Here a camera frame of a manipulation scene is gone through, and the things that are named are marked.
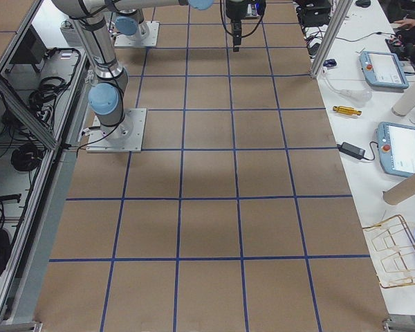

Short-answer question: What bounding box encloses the blue teach pendant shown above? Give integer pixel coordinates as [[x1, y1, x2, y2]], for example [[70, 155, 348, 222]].
[[376, 122, 415, 177], [359, 51, 409, 90]]

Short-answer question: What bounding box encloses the diagonal aluminium frame bar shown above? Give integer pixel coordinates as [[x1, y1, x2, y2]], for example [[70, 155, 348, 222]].
[[0, 74, 59, 150]]

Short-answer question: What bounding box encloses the brown cardboard table mat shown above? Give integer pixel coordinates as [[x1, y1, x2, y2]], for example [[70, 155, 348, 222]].
[[35, 1, 386, 331]]

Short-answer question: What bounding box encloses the near cardboard tube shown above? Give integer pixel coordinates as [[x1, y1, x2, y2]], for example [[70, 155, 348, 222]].
[[382, 173, 415, 205]]

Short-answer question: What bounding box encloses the black coiled cable bundle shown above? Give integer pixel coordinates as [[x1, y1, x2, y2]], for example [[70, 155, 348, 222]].
[[10, 140, 42, 173]]

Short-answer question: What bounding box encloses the small blue black device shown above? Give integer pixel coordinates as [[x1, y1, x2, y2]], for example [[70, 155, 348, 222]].
[[323, 59, 337, 68]]

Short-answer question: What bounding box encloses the black computer mouse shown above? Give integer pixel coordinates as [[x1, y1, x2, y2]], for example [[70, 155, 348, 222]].
[[355, 0, 371, 8]]

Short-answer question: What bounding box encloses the near blue teach pendant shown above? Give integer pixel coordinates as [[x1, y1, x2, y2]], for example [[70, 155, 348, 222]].
[[376, 122, 415, 177]]

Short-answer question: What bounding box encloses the person's hand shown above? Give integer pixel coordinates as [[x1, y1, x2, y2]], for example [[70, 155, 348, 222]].
[[394, 19, 415, 30]]

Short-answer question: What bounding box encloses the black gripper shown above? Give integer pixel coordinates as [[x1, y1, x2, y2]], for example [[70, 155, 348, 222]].
[[225, 0, 246, 53]]

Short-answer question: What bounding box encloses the aluminium frame post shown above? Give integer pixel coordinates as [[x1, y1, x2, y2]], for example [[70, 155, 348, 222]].
[[310, 0, 353, 78]]

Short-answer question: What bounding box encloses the white light bulb with cord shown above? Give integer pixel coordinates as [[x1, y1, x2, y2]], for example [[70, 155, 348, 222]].
[[321, 66, 372, 104]]

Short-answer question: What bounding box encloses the black power adapter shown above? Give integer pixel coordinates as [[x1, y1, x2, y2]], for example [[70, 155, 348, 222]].
[[337, 142, 365, 160]]

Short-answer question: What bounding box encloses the yellow brass cylinder tool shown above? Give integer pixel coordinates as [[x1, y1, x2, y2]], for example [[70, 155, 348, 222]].
[[333, 106, 362, 116]]

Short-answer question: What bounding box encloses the far blue teach pendant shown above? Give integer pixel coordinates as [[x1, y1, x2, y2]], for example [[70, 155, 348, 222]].
[[359, 51, 409, 90]]

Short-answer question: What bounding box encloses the black cable loop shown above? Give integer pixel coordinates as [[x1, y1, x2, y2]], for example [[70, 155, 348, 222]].
[[28, 76, 67, 120]]

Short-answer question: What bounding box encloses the gold wire rack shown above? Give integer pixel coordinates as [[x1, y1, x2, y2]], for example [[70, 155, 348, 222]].
[[363, 214, 415, 288]]

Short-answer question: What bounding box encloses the black box on shelf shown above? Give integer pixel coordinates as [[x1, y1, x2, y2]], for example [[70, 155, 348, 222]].
[[10, 25, 47, 73]]

